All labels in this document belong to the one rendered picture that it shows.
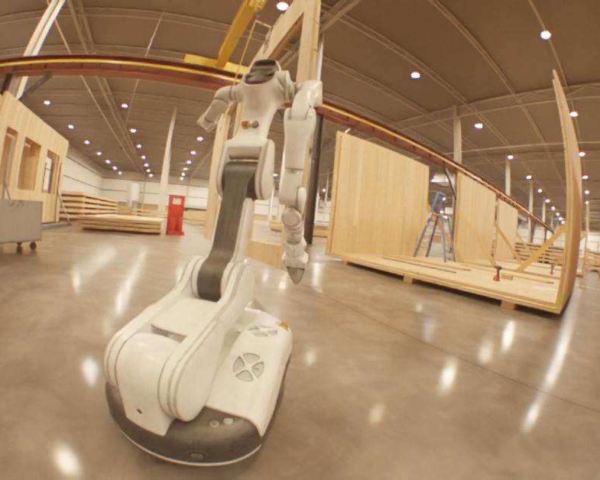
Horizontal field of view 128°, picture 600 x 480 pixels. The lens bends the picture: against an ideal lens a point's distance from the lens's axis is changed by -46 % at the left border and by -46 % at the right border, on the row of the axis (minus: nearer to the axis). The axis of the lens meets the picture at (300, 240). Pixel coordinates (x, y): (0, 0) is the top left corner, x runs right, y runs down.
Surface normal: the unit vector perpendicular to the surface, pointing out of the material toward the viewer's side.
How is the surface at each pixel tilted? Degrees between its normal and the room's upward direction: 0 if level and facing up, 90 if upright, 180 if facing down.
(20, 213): 90
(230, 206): 76
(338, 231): 90
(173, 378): 51
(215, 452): 89
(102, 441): 0
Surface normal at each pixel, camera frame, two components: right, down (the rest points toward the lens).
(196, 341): 0.09, -0.94
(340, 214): 0.47, 0.10
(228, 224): -0.15, -0.20
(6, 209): 0.99, 0.11
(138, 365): -0.07, -0.59
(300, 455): 0.10, -0.99
